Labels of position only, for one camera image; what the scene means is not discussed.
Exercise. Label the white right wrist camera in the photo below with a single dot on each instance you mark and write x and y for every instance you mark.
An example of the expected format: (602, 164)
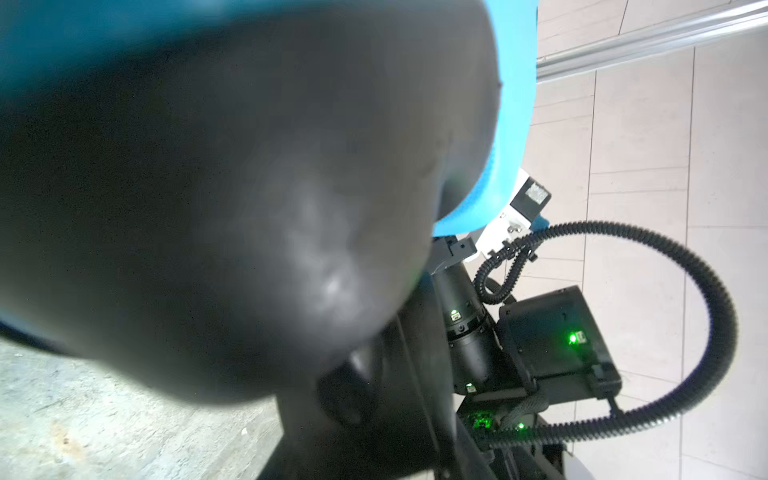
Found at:
(520, 217)

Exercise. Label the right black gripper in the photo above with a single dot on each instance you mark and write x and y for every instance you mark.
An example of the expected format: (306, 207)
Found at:
(468, 326)

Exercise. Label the blue hard-shell suitcase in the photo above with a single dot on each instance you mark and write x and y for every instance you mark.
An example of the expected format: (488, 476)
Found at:
(229, 200)

